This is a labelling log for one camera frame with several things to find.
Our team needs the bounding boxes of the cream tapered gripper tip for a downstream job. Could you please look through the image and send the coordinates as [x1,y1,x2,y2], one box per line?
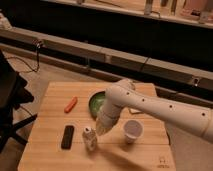
[96,118,118,136]

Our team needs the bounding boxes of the small white bottle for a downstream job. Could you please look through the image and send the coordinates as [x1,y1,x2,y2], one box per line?
[82,126,97,151]

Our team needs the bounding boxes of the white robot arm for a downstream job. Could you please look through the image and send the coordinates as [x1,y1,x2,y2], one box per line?
[96,79,213,144]

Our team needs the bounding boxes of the green bowl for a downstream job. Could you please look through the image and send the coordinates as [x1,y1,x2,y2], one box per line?
[88,91,105,119]

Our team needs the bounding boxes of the white paper cup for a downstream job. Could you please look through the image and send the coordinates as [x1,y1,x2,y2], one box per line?
[123,120,143,144]

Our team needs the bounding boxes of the black remote control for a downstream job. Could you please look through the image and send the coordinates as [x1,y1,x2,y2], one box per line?
[61,125,74,149]

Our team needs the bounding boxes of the orange carrot toy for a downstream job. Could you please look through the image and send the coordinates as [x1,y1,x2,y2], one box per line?
[64,97,78,113]

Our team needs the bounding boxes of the wooden table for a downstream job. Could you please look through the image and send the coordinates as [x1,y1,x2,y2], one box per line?
[18,82,176,171]

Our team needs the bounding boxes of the black office chair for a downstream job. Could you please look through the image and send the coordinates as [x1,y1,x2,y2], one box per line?
[0,50,37,153]

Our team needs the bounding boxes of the black cable on floor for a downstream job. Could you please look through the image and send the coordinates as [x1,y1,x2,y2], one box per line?
[3,39,45,74]

